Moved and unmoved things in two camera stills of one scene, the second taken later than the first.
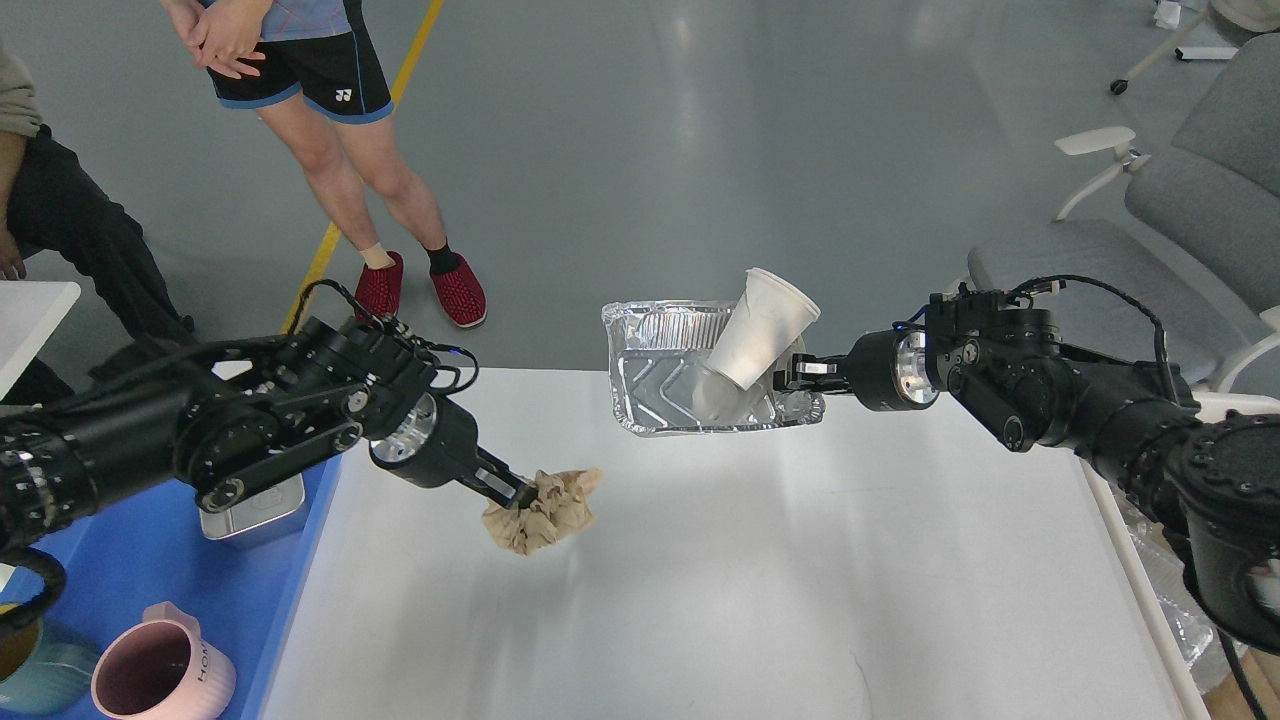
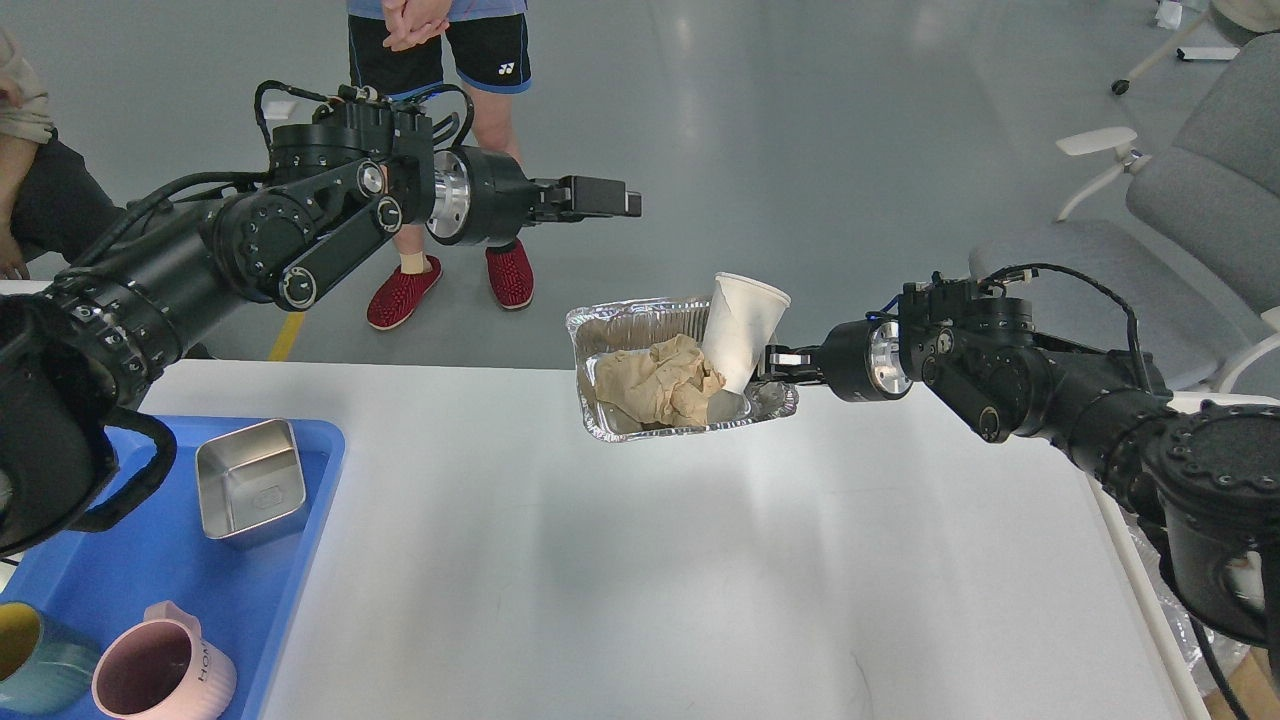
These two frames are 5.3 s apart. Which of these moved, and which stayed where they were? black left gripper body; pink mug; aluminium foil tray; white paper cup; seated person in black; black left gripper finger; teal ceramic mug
Moved: black left gripper finger; aluminium foil tray; white paper cup; black left gripper body
Stayed: teal ceramic mug; pink mug; seated person in black
